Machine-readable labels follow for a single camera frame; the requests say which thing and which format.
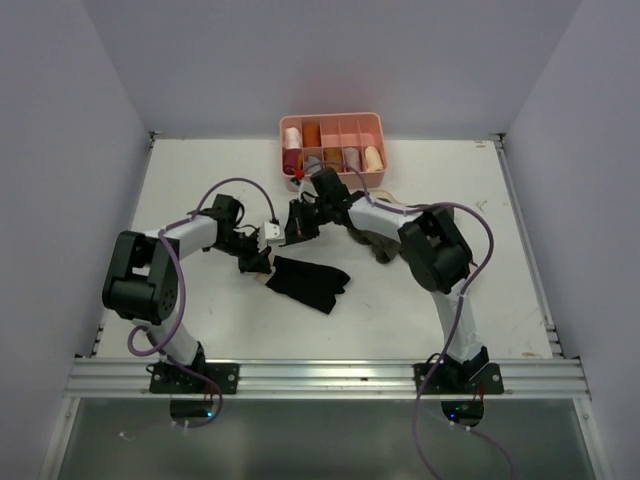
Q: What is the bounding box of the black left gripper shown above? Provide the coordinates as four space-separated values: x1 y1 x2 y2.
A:
213 228 271 274

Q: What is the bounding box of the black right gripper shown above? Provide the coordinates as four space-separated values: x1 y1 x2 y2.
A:
283 197 332 245

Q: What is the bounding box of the black underwear beige waistband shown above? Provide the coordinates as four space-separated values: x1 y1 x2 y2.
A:
255 256 351 315

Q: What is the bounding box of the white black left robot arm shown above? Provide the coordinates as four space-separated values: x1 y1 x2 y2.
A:
102 194 279 393

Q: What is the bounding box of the grey rolled underwear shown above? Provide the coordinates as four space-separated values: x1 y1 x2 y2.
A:
305 156 322 170

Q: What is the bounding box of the maroon rolled underwear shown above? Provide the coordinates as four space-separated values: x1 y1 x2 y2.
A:
282 149 303 175

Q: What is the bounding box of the mustard brown rolled underwear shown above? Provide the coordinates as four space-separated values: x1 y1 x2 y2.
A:
323 147 343 171

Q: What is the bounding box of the white pink rolled underwear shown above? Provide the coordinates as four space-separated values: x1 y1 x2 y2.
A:
283 127 303 150

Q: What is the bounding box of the pale pink rolled underwear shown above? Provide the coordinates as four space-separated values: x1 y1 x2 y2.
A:
343 147 361 171

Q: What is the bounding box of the olive green underwear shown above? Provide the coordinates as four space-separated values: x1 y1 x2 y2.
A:
347 188 457 265

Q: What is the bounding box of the orange rolled underwear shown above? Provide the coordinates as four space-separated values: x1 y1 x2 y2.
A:
302 123 321 148

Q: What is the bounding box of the peach rolled underwear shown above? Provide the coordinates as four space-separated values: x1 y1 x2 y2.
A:
364 146 384 173

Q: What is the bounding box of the pink divided storage box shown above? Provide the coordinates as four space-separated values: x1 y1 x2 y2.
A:
279 112 389 191

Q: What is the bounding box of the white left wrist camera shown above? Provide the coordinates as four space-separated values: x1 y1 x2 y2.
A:
258 222 286 248

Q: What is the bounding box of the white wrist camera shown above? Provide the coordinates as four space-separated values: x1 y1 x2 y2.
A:
258 222 286 248
292 169 314 195

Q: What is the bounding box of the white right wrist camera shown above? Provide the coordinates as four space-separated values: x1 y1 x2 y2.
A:
292 169 314 195

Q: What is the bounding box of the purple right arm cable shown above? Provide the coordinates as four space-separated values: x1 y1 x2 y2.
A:
299 159 517 480

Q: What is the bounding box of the aluminium frame rail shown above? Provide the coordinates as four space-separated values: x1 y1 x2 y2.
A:
64 358 590 400

